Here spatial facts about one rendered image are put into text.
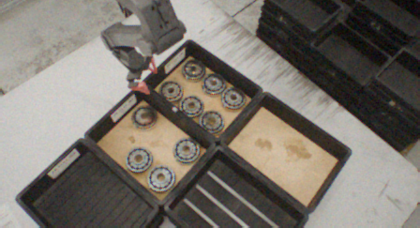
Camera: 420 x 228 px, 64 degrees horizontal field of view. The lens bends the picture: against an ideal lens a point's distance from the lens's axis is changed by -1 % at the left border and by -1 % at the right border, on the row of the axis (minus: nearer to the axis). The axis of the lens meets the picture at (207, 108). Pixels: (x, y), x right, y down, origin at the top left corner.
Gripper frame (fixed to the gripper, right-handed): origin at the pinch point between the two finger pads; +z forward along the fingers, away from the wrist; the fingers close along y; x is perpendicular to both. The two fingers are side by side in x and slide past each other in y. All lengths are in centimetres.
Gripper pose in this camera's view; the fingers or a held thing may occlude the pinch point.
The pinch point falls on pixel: (151, 82)
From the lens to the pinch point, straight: 131.6
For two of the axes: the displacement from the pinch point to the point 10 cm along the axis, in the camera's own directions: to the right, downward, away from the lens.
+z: 4.6, 5.3, 7.1
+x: -8.6, 0.8, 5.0
